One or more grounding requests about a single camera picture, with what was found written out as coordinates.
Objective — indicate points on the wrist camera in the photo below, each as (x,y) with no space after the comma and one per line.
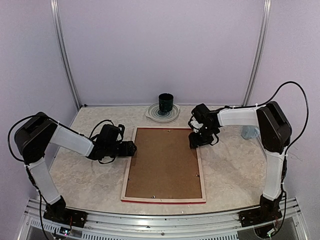
(194,125)
(121,129)

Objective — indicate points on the left aluminium corner post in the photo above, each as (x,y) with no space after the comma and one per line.
(63,53)

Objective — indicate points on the aluminium corner post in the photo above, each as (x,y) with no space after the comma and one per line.
(63,53)
(258,52)

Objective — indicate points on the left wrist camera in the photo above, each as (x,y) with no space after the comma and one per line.
(121,129)

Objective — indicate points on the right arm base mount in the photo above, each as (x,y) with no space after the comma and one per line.
(260,216)

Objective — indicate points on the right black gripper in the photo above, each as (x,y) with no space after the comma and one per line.
(195,141)

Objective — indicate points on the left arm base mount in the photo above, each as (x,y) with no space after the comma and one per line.
(59,213)

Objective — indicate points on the right aluminium corner post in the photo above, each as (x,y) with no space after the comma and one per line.
(258,52)

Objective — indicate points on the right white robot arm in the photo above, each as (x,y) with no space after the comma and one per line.
(275,133)

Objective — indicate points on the dark green cup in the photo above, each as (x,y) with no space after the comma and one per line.
(165,101)

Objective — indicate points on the brown cardboard backing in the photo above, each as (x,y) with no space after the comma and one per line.
(162,162)

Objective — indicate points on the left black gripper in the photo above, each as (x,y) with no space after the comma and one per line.
(128,150)

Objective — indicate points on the light blue mug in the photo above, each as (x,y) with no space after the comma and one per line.
(250,132)

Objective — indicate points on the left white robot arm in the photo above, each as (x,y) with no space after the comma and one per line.
(39,131)

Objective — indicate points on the aluminium front rail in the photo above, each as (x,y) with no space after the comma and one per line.
(225,225)

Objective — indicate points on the white striped ceramic plate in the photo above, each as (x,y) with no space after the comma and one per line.
(154,113)

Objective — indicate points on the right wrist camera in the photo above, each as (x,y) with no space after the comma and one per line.
(194,125)

